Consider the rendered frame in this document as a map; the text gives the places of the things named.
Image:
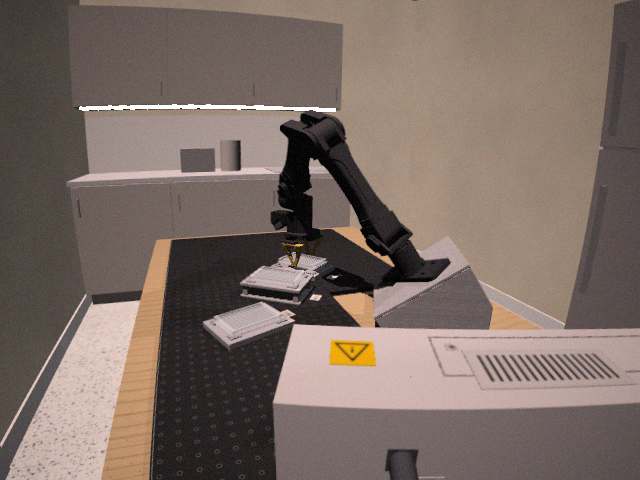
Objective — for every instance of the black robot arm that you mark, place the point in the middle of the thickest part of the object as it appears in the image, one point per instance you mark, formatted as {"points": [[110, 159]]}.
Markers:
{"points": [[381, 228]]}

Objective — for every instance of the light grey machine housing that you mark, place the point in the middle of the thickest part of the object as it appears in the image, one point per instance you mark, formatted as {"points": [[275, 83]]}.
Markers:
{"points": [[467, 404]]}

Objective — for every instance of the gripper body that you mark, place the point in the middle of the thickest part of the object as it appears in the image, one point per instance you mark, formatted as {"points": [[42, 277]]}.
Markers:
{"points": [[304, 230]]}

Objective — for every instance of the white well plate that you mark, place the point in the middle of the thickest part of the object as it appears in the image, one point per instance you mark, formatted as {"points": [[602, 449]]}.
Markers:
{"points": [[249, 319], [307, 262], [277, 276]]}

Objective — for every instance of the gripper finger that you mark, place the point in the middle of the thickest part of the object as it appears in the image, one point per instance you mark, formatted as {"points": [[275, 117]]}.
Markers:
{"points": [[297, 247], [306, 244]]}

